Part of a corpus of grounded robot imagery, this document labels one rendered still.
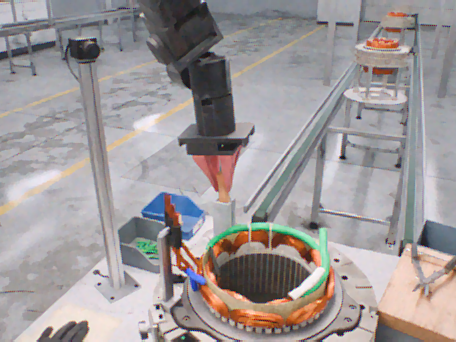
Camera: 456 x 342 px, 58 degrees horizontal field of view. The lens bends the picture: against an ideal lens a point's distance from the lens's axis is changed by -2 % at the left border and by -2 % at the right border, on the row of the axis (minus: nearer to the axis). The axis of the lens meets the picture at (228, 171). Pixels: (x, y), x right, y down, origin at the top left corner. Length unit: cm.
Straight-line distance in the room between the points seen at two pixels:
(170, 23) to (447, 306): 56
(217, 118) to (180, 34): 12
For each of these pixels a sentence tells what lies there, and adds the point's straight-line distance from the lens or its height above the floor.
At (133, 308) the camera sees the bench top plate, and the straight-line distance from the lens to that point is 108.
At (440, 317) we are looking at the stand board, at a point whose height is 106.
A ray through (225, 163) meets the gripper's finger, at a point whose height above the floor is 126.
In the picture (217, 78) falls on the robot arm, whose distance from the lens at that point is 58.
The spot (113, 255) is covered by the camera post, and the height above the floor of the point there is 89.
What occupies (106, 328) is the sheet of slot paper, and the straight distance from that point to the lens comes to 105.
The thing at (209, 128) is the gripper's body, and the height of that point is 131.
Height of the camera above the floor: 151
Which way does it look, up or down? 26 degrees down
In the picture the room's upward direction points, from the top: straight up
